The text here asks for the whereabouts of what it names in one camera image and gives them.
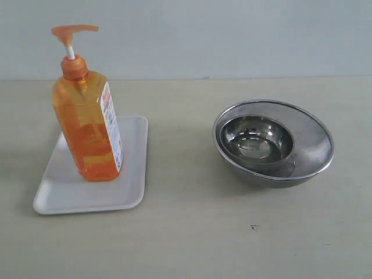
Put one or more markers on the orange pump soap bottle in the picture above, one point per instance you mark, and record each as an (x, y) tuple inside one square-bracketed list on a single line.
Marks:
[(83, 104)]

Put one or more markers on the small stainless steel bowl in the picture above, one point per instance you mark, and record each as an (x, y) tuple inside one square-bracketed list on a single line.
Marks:
[(256, 142)]

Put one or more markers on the white rectangular foam tray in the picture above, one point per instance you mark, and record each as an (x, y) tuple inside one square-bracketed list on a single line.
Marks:
[(62, 189)]

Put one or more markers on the steel mesh colander bowl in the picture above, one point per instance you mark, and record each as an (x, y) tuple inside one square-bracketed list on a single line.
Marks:
[(313, 151)]

